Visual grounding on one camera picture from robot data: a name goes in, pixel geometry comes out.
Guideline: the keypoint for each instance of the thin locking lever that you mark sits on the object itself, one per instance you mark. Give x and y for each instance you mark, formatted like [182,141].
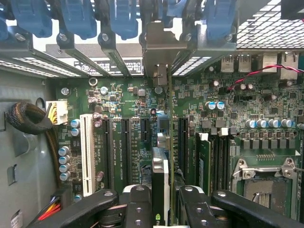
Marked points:
[266,169]

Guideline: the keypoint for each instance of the short black expansion slot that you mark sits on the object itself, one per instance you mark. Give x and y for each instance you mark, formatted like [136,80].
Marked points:
[145,128]

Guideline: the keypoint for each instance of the RAM stick with white label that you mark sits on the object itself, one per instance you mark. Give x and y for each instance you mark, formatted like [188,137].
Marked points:
[204,166]

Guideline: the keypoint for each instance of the black open PC case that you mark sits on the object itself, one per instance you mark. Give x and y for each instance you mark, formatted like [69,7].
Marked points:
[23,154]

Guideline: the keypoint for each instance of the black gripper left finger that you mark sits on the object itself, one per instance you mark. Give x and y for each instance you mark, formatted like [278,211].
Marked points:
[137,209]

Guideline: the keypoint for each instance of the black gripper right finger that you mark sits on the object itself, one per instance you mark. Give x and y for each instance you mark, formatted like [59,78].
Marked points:
[197,211]

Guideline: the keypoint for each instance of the green motherboard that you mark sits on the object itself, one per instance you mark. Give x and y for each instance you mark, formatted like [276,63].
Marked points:
[213,99]

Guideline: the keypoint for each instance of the white expansion slot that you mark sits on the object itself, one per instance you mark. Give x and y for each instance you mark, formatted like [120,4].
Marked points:
[87,154]

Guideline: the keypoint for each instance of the white power connector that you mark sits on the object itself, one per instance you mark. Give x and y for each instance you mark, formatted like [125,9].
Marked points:
[58,111]

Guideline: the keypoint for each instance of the blue card clip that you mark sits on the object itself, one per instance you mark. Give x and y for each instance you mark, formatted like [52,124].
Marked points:
[78,19]
[123,19]
[218,21]
[33,16]
[173,9]

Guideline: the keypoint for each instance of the CPU socket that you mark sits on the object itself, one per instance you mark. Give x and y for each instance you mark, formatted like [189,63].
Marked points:
[268,194]

